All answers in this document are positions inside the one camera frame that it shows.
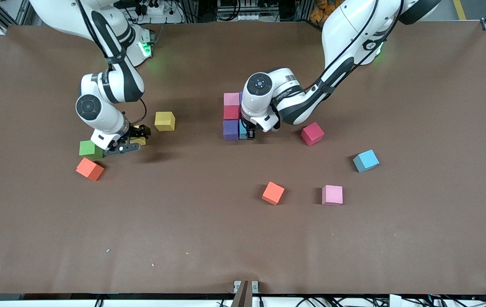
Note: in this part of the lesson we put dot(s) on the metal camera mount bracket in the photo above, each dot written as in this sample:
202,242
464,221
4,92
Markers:
245,292

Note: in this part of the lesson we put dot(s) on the brown paper table cover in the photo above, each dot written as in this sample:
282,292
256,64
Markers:
243,238

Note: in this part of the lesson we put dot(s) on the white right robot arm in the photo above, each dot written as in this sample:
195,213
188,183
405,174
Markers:
104,117

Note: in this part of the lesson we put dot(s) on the crimson foam cube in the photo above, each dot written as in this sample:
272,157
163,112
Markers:
231,112
312,133

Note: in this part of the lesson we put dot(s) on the orange foam cube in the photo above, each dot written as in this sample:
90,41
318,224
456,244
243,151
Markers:
90,169
273,193

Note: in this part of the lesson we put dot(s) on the metal equipment rack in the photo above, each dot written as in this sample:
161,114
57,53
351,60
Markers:
243,17

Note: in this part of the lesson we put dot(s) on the pink foam cube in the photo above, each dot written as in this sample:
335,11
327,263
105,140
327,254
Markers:
231,99
332,195

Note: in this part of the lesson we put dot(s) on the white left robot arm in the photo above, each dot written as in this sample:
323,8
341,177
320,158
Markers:
354,30

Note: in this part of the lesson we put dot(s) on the green foam cube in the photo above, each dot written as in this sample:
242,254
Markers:
85,149

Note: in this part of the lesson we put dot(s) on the yellow foam cube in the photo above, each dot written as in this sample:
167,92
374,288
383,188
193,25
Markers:
165,121
139,141

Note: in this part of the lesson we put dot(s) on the orange bag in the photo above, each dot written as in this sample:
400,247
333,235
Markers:
320,10

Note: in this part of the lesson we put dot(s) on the white power strip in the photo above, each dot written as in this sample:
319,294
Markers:
153,8

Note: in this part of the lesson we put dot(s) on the cyan foam cube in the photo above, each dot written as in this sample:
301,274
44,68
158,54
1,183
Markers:
241,131
365,160

